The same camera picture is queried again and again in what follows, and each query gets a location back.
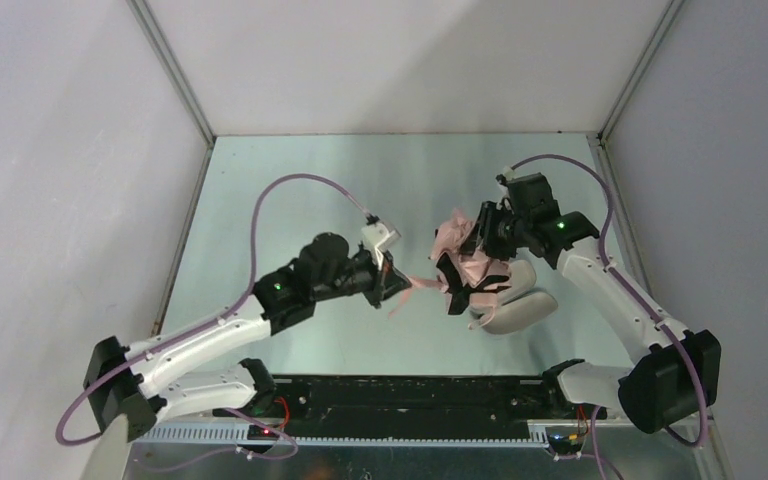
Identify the pink folding umbrella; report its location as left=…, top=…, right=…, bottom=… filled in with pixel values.
left=388, top=208, right=510, bottom=330

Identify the white oval storage case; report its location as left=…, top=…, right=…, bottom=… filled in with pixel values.
left=469, top=259, right=558, bottom=335

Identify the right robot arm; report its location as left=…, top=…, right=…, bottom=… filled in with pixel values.
left=430, top=174, right=722, bottom=434

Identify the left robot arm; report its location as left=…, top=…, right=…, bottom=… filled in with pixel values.
left=84, top=222, right=411, bottom=441

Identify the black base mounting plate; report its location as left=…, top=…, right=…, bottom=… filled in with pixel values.
left=242, top=374, right=594, bottom=441

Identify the left controller board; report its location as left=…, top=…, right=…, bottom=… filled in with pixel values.
left=246, top=424, right=282, bottom=442

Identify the controller board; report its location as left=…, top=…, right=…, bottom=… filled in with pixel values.
left=246, top=424, right=282, bottom=442
left=546, top=434, right=586, bottom=461

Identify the right controller board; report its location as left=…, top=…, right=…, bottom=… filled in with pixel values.
left=546, top=434, right=586, bottom=461

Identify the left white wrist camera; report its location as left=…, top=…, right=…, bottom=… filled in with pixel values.
left=360, top=221, right=401, bottom=270

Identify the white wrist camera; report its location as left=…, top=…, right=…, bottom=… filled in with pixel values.
left=495, top=166, right=515, bottom=188
left=360, top=221, right=401, bottom=270

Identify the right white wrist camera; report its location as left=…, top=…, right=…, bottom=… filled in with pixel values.
left=495, top=166, right=515, bottom=188

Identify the aluminium frame rail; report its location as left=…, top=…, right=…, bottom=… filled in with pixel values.
left=112, top=377, right=717, bottom=452

